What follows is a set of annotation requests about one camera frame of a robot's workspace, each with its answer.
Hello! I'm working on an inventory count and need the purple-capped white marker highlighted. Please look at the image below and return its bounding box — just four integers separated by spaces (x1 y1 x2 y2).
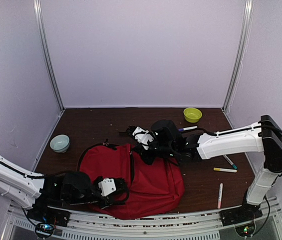
178 126 198 132

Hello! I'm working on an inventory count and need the red backpack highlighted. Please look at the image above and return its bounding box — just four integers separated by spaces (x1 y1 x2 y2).
77 142 185 220

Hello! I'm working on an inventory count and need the yellow-capped white marker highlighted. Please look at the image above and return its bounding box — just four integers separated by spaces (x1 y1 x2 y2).
213 167 238 173

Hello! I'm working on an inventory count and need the pink-capped white marker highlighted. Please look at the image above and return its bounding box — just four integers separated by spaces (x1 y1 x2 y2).
217 183 223 209

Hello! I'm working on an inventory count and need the teal-capped white marker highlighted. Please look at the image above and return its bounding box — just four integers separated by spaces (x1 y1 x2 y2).
223 155 238 170

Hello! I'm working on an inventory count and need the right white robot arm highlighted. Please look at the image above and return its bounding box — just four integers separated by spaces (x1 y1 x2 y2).
128 115 282 221

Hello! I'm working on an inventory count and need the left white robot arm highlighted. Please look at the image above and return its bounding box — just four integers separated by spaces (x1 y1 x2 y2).
0 155 117 222

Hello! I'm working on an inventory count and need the yellow-green plastic bowl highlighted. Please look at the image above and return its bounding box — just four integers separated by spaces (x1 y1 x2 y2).
183 107 203 123

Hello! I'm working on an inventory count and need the pale green ceramic bowl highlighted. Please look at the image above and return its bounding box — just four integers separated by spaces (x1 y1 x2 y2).
49 134 70 153

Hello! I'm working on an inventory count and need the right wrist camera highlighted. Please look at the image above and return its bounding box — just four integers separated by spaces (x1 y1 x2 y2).
126 125 154 146

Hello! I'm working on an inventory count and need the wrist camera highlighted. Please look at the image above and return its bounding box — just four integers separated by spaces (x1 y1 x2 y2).
126 125 154 146
97 178 126 197

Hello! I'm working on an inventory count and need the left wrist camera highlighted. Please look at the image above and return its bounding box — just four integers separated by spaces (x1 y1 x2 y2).
97 178 126 197

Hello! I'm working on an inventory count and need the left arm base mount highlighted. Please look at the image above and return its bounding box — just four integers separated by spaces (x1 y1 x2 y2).
21 208 70 239

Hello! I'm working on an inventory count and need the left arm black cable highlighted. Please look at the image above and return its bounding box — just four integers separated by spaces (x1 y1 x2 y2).
0 153 130 203

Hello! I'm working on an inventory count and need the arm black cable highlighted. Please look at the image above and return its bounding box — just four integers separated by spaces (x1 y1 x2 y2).
0 153 130 203
195 124 282 166

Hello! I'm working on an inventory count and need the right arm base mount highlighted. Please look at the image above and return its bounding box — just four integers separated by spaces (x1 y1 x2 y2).
219 196 271 240

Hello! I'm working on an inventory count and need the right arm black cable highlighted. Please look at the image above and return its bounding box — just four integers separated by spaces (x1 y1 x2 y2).
195 124 282 166

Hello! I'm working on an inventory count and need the right aluminium frame post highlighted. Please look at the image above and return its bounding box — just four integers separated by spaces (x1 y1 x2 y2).
223 0 254 114

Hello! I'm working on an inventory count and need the aluminium frame post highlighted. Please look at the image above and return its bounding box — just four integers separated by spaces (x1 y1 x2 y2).
223 0 254 114
33 0 65 112

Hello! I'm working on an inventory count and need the left aluminium frame post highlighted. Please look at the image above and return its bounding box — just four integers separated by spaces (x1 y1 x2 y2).
33 0 65 112

